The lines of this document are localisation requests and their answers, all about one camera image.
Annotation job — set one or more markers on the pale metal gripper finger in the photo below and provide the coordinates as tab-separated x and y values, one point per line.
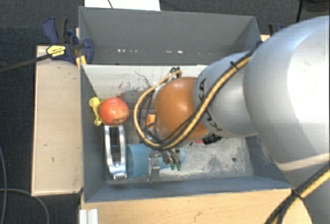
154	172

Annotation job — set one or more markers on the blue cup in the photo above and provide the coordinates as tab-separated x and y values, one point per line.
138	159

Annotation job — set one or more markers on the red apple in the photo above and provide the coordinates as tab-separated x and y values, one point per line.
114	111

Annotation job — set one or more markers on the yellow toy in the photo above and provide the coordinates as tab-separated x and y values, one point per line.
95	104

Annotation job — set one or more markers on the pale wood flat board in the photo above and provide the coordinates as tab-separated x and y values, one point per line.
58	127

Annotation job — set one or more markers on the grey metal bin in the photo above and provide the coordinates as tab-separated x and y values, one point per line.
165	35

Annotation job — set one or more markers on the black cylinder on white bracket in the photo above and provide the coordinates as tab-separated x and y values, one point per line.
212	139

